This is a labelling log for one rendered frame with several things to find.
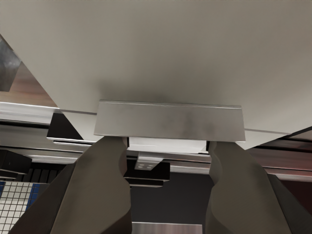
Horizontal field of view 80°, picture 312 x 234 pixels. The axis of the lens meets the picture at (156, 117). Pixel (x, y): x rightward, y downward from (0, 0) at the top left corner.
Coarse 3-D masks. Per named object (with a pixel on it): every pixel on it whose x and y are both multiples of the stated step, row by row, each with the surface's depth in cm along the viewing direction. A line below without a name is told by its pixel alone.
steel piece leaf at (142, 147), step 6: (132, 144) 21; (144, 150) 23; (150, 150) 23; (156, 150) 23; (162, 150) 23; (168, 150) 22; (174, 150) 22; (180, 150) 22; (186, 150) 22; (192, 150) 22; (198, 150) 22
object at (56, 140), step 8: (56, 120) 22; (64, 120) 22; (56, 128) 21; (64, 128) 21; (72, 128) 21; (48, 136) 21; (56, 136) 21; (64, 136) 21; (72, 136) 21; (80, 136) 21; (64, 144) 23; (72, 144) 23; (80, 144) 23; (88, 144) 23; (160, 152) 25; (168, 152) 24; (176, 152) 24
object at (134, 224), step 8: (136, 224) 20; (144, 224) 20; (152, 224) 20; (160, 224) 20; (168, 224) 20; (176, 224) 21; (184, 224) 21; (192, 224) 21; (136, 232) 20; (144, 232) 20; (152, 232) 20; (160, 232) 20; (168, 232) 20; (176, 232) 20; (184, 232) 20; (192, 232) 21; (200, 232) 21
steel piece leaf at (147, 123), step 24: (96, 120) 11; (120, 120) 11; (144, 120) 11; (168, 120) 11; (192, 120) 11; (216, 120) 11; (240, 120) 11; (144, 144) 20; (168, 144) 20; (192, 144) 19
